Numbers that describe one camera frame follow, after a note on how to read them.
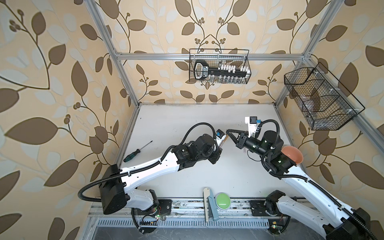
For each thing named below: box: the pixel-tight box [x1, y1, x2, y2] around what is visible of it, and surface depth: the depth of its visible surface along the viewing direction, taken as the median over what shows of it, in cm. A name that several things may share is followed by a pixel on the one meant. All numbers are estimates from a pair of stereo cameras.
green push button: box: [214, 192, 232, 211], surface depth 77 cm
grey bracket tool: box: [203, 187, 220, 223], surface depth 75 cm
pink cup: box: [281, 145, 304, 165], surface depth 89 cm
